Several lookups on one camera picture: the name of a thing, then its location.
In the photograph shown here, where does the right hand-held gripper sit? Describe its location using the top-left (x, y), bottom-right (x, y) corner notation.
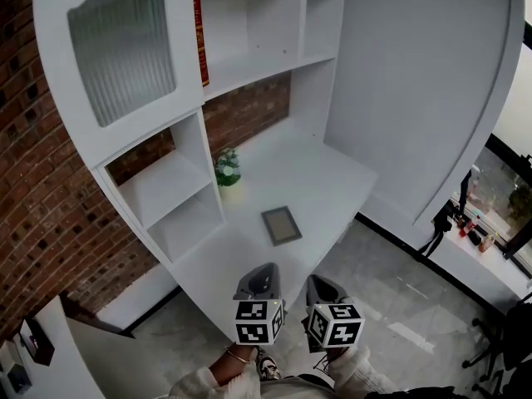
top-left (306, 274), bottom-right (366, 353)

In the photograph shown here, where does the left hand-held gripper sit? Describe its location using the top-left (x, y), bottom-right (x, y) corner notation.
top-left (232, 263), bottom-right (288, 347)

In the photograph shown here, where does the dark picture frame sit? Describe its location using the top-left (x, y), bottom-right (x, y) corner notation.
top-left (260, 205), bottom-right (303, 247)

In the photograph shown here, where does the person's right forearm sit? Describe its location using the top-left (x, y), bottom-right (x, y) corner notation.
top-left (328, 344), bottom-right (400, 399)

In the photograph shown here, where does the person's left forearm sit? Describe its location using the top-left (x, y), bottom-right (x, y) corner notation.
top-left (170, 345), bottom-right (263, 399)

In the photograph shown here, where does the white desk with shelving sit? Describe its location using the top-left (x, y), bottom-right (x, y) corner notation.
top-left (32, 0), bottom-right (378, 340)

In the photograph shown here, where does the person's left shoe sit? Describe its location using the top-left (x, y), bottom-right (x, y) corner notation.
top-left (256, 354), bottom-right (283, 382)

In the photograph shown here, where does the person's right leg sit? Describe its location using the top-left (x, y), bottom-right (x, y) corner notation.
top-left (290, 373), bottom-right (337, 395)

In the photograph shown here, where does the small green potted plant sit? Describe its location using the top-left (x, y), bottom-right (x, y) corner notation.
top-left (213, 147), bottom-right (244, 201)

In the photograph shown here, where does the black hanging bag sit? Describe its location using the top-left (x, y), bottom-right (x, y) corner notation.
top-left (417, 199), bottom-right (455, 259)

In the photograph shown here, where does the black upright stand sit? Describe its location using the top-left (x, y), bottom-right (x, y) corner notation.
top-left (458, 168), bottom-right (474, 219)

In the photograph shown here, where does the black office chair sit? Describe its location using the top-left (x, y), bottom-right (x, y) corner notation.
top-left (461, 291), bottom-right (532, 399)

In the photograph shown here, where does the black framed window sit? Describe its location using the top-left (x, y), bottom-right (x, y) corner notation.
top-left (431, 131), bottom-right (532, 278)

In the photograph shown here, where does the white side table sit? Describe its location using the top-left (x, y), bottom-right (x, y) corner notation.
top-left (0, 297), bottom-right (171, 399)

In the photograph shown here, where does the red hardcover book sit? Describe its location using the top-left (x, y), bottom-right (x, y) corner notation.
top-left (192, 0), bottom-right (210, 88)

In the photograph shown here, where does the white open box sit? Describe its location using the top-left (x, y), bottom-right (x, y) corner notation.
top-left (0, 338), bottom-right (33, 395)

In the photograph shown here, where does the ribbed glass cabinet door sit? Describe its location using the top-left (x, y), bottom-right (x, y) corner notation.
top-left (32, 0), bottom-right (204, 168)

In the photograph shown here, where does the gold bracelet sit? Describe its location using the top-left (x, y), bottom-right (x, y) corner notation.
top-left (224, 346), bottom-right (253, 365)

